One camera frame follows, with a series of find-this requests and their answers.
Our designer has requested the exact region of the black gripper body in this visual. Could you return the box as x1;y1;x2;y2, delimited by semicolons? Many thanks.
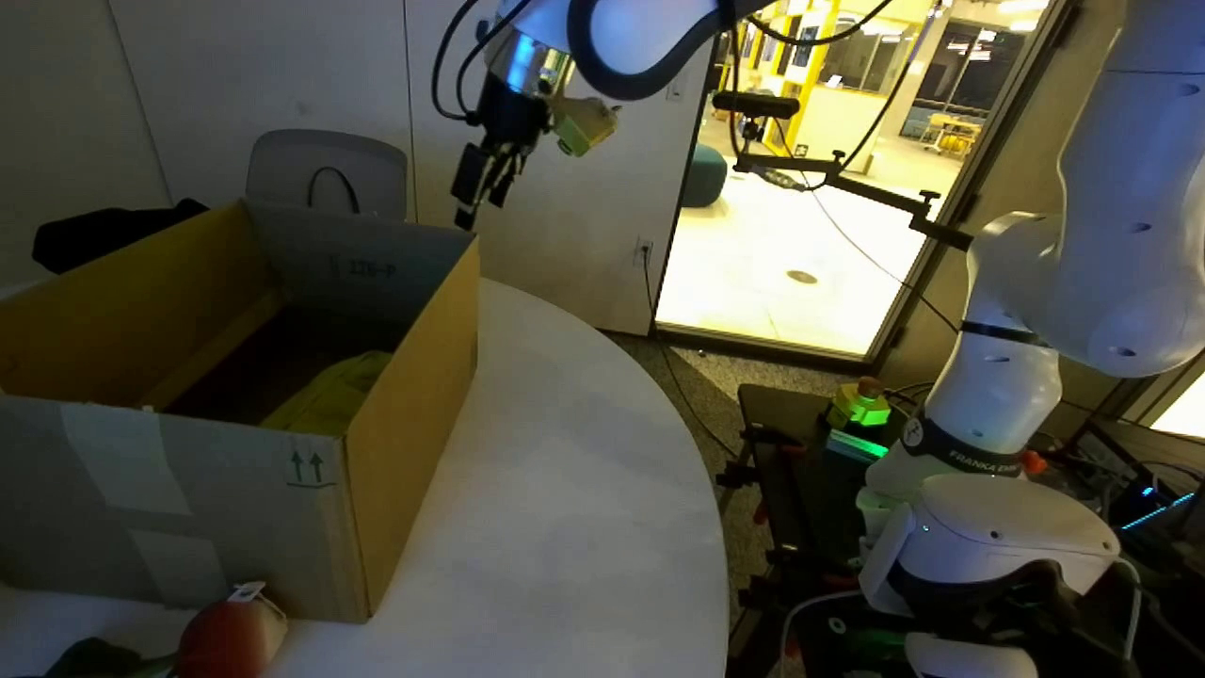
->
475;71;557;155

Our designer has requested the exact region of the yellow towel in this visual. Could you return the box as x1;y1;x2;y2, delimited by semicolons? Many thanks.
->
259;346;397;436

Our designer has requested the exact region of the open cardboard box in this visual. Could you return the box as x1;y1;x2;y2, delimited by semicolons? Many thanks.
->
0;199;488;629

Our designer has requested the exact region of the green lit control box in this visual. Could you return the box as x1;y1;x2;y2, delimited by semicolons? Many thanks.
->
826;379;902;465

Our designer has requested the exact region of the teal round stool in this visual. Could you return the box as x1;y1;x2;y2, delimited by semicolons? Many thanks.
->
677;140;730;212

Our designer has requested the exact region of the black cloth bundle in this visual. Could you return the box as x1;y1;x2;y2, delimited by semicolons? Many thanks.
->
29;194;211;280

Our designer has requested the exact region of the black equipment cart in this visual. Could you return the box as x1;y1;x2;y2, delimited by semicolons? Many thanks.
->
715;379;908;678

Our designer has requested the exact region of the red round fruit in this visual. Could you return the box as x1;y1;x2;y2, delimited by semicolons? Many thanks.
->
175;595;293;678

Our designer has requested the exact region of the dark green object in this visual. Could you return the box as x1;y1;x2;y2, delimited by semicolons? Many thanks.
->
43;631;180;678

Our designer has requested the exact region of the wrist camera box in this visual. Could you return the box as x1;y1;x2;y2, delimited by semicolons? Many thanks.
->
549;92;621;163

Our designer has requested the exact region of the black camera boom pole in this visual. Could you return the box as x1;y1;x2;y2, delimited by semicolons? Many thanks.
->
707;85;981;249

